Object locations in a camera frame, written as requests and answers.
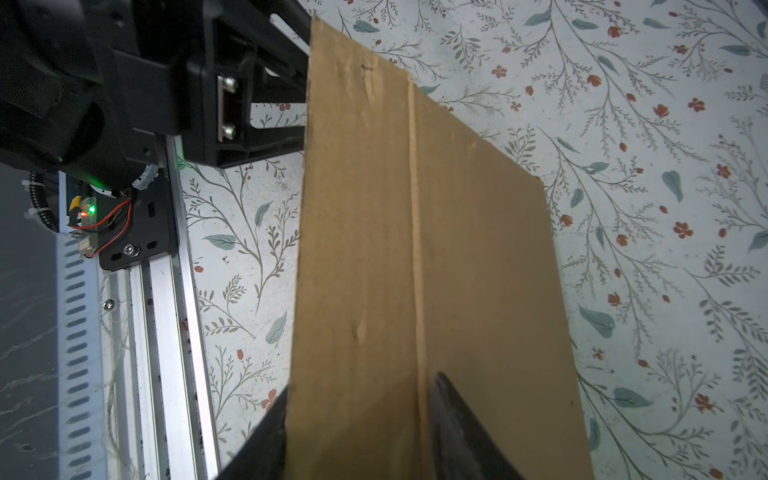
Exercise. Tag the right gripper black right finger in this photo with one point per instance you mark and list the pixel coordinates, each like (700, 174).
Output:
(461, 447)

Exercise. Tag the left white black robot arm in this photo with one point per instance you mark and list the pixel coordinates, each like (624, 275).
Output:
(89, 88)

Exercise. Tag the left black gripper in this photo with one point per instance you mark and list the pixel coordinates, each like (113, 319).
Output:
(240, 58)

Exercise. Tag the floral patterned table mat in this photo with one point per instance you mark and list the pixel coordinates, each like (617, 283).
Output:
(647, 122)

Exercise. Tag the brown cardboard box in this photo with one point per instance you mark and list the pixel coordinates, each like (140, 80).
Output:
(423, 251)

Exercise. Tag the aluminium mounting rail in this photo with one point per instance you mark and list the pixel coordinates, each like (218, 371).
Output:
(133, 393)

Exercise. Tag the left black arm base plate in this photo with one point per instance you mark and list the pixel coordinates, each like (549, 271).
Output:
(151, 232)

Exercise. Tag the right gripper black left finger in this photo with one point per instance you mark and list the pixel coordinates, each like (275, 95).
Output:
(263, 455)

